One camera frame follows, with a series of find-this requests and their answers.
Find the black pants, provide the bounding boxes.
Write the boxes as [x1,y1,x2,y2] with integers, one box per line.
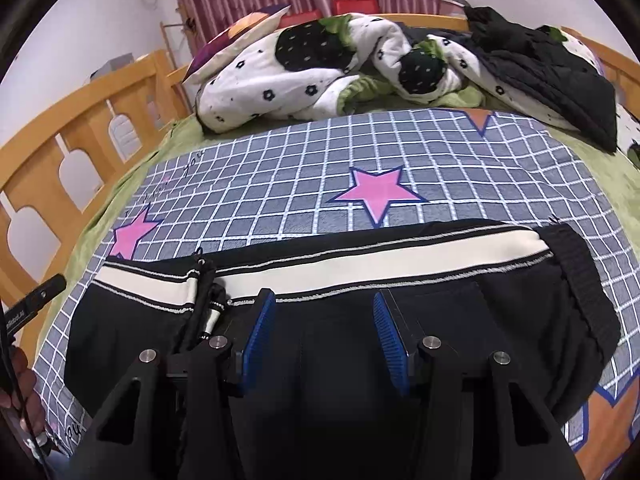
[64,218,622,480]

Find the purple patterned pillow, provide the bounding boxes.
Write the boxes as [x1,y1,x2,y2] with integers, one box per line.
[181,5,292,85]

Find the red box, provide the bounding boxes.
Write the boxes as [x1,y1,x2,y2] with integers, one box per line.
[280,8,323,28]
[332,0,378,16]

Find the person's left hand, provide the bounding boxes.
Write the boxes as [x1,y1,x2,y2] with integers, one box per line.
[0,347,38,431]

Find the white floral pillow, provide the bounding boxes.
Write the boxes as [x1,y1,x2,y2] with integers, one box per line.
[615,102,640,168]

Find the grey box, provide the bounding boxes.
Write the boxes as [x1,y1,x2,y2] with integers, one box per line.
[90,57,133,81]

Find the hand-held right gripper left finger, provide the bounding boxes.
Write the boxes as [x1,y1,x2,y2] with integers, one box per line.
[75,287,277,480]

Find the wooden coat rack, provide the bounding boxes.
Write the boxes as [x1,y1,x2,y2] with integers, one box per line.
[160,5,196,61]

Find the white floral quilt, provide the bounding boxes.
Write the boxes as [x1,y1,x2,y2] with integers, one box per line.
[195,12,601,133]

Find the black jacket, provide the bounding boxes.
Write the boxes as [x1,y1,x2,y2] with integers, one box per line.
[400,6,618,153]

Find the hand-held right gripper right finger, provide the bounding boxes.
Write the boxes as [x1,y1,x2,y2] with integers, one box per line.
[372,290,586,480]

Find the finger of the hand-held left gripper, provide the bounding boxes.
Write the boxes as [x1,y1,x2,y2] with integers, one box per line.
[15,274,68,321]

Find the wooden bed frame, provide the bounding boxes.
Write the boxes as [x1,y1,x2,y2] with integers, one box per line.
[0,12,640,361]

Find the grey checked star bedsheet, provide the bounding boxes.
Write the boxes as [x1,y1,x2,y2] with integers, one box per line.
[37,107,640,480]

